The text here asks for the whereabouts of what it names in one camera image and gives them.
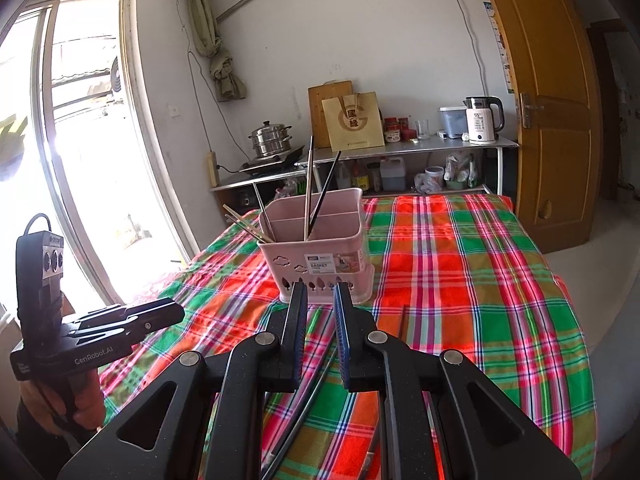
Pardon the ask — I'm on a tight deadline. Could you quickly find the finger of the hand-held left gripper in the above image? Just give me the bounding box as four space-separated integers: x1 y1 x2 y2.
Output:
65 327 153 350
75 297 186 331

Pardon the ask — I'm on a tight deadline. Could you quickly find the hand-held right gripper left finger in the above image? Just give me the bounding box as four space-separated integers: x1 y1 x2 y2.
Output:
57 281 309 480

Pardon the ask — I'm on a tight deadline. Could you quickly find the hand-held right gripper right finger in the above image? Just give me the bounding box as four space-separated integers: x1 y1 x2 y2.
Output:
334 281 583 480

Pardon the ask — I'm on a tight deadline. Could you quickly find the pink utensil basket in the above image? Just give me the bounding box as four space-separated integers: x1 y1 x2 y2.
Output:
256 187 376 306

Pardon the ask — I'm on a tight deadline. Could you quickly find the wooden chopstick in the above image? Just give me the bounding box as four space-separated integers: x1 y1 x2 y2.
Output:
224 214 268 245
222 204 277 243

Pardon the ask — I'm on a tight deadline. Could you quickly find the metal chopstick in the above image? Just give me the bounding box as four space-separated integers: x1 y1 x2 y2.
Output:
252 181 275 243
303 135 316 242

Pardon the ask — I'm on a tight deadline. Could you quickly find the person's left forearm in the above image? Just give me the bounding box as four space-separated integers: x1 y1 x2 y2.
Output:
0 405 96 480

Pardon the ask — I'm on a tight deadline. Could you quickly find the person's left hand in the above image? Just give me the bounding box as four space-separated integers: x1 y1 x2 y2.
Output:
20 376 107 433

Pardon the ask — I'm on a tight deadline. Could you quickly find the plaid tablecloth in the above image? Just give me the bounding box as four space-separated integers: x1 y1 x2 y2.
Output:
97 192 601 480

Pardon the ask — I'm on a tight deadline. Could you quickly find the glass balcony door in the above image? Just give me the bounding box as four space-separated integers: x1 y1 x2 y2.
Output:
0 0 201 321

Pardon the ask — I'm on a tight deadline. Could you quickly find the low steel stand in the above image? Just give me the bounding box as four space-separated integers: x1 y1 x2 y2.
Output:
210 170 307 211

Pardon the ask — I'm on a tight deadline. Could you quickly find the plastic oil jug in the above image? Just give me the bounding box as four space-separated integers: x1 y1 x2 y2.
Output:
380 156 406 192

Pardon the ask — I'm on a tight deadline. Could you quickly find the white plastic bag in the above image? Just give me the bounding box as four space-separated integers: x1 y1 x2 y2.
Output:
414 166 446 195

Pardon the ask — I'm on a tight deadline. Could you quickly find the black induction cooker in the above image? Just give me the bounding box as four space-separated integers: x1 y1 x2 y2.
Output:
239 145 306 176

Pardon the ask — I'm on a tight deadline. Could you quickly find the steel steamer pot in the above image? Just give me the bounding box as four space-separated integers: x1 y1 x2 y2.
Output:
250 120 293 158

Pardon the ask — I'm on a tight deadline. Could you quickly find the green printed plastic bag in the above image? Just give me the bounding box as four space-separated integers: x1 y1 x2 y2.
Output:
444 152 482 190

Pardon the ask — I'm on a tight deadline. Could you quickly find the steel kitchen table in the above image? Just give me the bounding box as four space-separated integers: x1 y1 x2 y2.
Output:
295 136 521 196

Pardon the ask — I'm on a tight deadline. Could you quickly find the tan paper gift bag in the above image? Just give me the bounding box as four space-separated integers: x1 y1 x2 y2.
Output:
321 91 386 152

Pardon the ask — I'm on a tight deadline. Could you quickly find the wooden cutting board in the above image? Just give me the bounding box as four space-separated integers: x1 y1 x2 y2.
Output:
307 80 357 150

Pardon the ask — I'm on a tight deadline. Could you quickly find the outdoor air conditioner unit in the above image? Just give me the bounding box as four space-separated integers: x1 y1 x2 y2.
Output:
109 55 125 96

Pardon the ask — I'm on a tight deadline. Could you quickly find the blue lidded plastic container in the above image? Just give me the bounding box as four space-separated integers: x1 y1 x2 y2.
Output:
439 106 471 139

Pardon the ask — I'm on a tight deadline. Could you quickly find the white electric kettle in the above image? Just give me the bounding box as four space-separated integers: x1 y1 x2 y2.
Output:
462 96 505 146

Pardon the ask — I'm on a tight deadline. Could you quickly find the beige tied curtain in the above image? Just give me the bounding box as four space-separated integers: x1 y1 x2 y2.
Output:
189 0 248 102

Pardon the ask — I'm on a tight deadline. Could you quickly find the wooden door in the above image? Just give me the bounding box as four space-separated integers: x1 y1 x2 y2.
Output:
472 0 608 255

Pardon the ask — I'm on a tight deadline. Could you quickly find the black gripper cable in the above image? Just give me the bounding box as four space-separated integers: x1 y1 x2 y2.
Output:
26 213 53 236

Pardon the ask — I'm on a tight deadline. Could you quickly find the wall calendar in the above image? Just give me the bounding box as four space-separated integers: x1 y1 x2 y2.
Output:
484 1 516 94

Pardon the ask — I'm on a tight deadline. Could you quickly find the black wall cable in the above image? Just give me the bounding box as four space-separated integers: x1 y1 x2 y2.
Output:
439 0 490 98

